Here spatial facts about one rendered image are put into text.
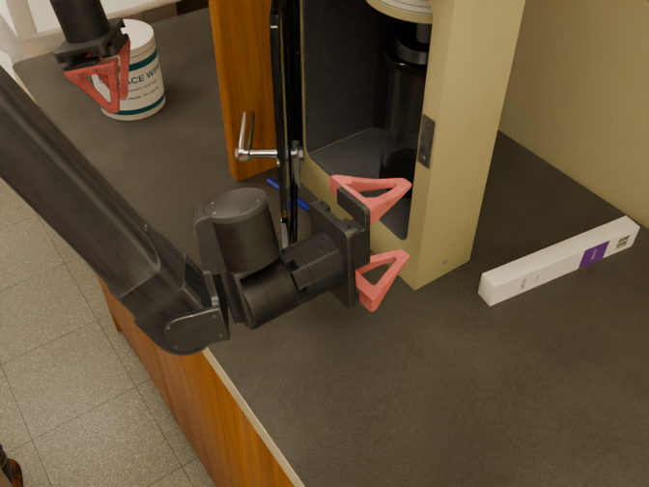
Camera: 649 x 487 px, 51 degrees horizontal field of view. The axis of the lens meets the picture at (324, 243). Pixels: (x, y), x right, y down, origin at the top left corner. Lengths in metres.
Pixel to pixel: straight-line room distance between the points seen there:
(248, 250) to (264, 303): 0.06
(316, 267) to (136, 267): 0.16
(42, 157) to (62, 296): 1.84
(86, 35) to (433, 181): 0.47
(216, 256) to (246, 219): 0.05
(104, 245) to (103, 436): 1.46
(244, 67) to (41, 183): 0.56
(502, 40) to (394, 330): 0.41
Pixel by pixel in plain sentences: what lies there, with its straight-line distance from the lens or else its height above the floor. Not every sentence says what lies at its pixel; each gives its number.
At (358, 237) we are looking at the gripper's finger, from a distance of 0.63.
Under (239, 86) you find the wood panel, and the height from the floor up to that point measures 1.12.
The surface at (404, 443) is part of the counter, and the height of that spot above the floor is 0.94.
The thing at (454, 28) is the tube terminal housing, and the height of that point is 1.35.
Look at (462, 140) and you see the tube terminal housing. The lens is 0.86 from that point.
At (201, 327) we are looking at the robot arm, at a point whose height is 1.21.
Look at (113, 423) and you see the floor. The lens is 2.05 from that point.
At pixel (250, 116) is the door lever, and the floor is 1.21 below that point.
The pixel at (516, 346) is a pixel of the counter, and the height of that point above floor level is 0.94.
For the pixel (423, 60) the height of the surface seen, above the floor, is 1.25.
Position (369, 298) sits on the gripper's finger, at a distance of 0.71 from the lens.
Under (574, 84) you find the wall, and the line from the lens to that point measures 1.24.
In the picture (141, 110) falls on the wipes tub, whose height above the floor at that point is 0.96.
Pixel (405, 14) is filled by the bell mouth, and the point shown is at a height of 1.32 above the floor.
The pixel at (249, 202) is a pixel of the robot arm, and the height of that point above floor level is 1.30.
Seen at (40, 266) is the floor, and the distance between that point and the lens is 2.53.
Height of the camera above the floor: 1.69
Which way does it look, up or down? 44 degrees down
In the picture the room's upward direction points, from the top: straight up
